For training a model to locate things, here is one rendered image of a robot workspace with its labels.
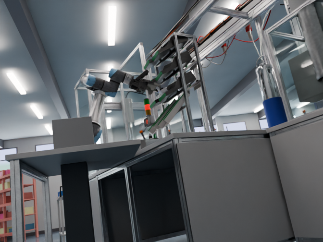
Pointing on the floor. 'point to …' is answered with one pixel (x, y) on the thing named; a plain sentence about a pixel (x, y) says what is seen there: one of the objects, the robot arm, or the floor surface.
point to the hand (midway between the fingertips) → (158, 88)
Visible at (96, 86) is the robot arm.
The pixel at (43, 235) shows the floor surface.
